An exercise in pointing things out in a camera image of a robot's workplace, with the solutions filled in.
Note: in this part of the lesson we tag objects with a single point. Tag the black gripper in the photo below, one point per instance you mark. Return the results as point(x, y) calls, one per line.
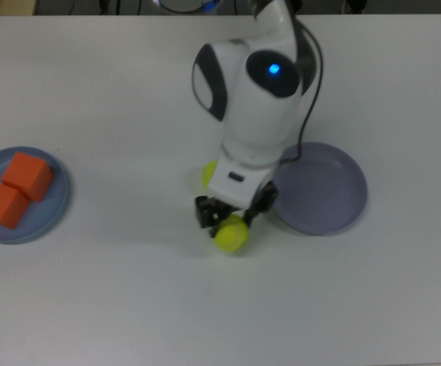
point(235, 210)

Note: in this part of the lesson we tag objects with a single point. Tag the yellow tennis ball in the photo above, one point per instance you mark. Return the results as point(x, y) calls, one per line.
point(208, 174)
point(231, 238)

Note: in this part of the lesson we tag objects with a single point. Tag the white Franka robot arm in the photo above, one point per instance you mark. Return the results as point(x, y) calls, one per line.
point(258, 114)

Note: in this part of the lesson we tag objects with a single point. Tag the robot base with blue lights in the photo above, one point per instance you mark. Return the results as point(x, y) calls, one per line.
point(184, 4)

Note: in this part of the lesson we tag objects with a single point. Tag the purple plastic plate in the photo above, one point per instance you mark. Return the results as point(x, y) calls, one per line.
point(326, 190)

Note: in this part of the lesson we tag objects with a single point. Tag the blue plastic plate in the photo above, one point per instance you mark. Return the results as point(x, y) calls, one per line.
point(52, 213)

